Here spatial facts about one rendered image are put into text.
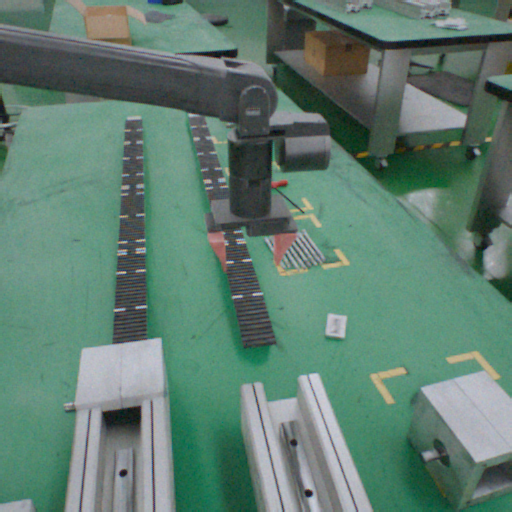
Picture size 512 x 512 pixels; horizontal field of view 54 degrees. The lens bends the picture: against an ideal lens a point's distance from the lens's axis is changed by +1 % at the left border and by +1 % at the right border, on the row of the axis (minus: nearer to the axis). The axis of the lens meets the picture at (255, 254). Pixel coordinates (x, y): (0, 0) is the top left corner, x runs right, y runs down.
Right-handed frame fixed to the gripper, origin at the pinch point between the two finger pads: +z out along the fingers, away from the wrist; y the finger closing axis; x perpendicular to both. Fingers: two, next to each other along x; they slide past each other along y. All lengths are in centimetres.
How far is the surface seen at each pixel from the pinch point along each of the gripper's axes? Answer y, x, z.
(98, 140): -30, 87, 13
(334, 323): 13.4, -2.1, 12.5
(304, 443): 1.8, -24.8, 8.8
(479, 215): 126, 115, 71
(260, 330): 0.8, -3.6, 10.5
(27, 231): -41, 38, 13
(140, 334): -17.2, -1.6, 9.9
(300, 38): 136, 466, 64
